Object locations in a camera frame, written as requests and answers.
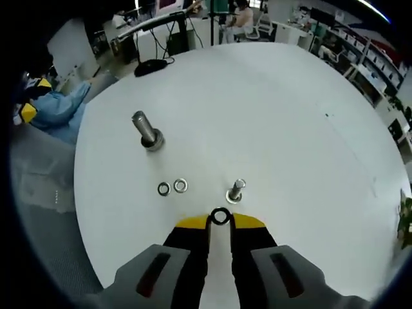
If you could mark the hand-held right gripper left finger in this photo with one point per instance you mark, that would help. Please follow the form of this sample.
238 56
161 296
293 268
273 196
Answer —
190 244

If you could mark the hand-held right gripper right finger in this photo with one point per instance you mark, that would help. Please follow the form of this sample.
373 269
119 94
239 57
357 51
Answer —
251 244

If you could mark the small threaded stud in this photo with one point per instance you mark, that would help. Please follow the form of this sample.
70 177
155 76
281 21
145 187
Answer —
237 188

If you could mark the large threaded stud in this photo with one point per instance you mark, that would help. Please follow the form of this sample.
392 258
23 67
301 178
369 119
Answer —
143 124

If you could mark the person's blue garment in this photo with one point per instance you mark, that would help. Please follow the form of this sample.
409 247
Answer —
61 109

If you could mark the grey mesh office chair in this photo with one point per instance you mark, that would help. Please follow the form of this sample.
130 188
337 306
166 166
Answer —
42 225

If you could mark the white desk with black legs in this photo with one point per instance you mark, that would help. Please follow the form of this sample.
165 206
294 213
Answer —
145 25

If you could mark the large potted plant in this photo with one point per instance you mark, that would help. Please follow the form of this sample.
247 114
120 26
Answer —
406 222

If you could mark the black stand pole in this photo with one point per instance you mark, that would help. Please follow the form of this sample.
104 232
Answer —
211 25

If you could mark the small potted plant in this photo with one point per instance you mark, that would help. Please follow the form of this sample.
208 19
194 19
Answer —
400 107

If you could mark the white cabinet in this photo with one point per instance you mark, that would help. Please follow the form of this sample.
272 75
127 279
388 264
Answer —
289 33

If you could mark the white office chair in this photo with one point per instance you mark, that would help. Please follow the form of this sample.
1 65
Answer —
262 27

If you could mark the white storage shelving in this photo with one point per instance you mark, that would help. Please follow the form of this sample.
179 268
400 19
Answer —
370 54

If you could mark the black monitor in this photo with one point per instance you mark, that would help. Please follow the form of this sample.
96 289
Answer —
322 14

